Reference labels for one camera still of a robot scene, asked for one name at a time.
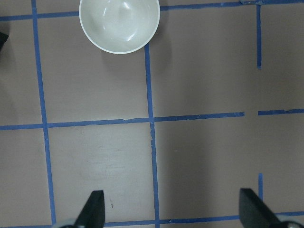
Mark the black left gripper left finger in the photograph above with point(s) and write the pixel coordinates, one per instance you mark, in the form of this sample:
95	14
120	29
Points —
93	213

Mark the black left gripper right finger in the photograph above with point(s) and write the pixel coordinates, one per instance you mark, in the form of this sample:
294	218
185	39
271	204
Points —
253	212

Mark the white ceramic bowl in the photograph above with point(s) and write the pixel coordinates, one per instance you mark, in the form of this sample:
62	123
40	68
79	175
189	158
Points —
119	26

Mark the black plate rack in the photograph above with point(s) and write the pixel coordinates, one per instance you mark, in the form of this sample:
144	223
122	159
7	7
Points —
3	39

